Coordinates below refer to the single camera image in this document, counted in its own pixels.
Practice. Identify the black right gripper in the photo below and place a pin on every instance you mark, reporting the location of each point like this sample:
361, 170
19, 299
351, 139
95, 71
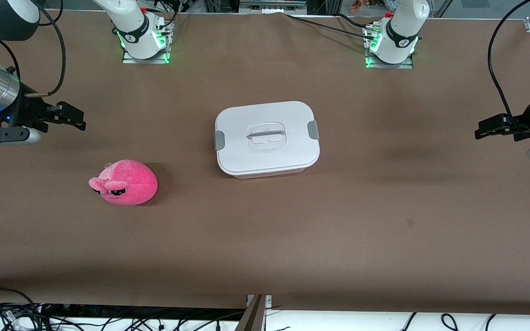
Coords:
28, 111

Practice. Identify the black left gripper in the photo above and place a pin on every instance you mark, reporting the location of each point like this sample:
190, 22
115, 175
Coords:
528, 120

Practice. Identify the pink plush toy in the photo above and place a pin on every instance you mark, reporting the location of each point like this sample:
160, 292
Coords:
136, 184

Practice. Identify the white box lid grey clips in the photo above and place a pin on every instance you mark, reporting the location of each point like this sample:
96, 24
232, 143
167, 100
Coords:
288, 151

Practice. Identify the small orange toy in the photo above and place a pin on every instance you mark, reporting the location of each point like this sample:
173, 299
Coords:
356, 5

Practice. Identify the translucent pink plastic box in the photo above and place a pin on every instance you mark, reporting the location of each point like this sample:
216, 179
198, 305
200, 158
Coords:
269, 174

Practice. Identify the brown table mat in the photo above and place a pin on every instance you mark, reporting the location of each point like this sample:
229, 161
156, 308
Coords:
292, 230

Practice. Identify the aluminium post with bracket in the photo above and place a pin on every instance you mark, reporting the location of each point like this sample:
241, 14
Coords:
253, 317

